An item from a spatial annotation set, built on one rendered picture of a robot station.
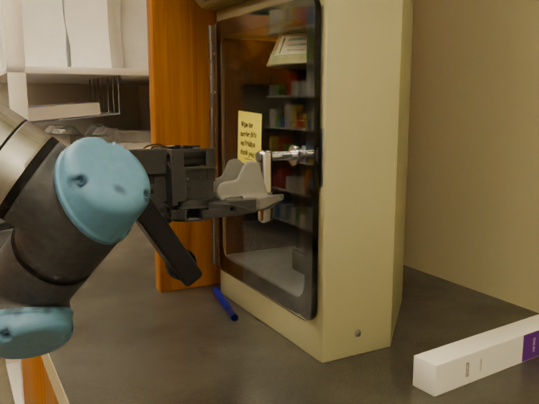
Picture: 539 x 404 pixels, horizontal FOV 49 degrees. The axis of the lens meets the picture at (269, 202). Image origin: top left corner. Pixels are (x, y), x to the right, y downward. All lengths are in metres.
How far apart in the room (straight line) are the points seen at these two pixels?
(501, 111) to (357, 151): 0.40
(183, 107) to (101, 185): 0.59
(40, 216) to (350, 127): 0.40
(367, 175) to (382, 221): 0.07
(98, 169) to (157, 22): 0.59
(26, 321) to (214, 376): 0.28
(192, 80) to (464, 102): 0.49
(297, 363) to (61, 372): 0.29
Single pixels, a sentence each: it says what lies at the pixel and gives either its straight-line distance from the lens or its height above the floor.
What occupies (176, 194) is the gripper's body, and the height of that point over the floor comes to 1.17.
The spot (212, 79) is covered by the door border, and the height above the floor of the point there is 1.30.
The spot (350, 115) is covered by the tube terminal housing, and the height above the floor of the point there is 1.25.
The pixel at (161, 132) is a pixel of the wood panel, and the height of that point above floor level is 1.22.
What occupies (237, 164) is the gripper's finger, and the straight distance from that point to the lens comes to 0.74.
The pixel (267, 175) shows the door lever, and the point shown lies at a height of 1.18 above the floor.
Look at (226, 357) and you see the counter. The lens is 0.80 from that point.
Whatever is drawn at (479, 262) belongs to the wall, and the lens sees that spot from 1.14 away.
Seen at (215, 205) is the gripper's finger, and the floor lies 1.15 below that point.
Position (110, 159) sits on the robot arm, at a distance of 0.48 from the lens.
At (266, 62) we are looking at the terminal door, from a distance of 0.82.
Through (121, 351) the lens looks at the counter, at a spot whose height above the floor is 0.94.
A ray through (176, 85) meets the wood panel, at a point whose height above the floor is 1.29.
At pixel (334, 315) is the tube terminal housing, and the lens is 0.77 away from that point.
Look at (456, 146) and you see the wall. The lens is 1.16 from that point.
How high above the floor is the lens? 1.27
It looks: 10 degrees down
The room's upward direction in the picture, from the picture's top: straight up
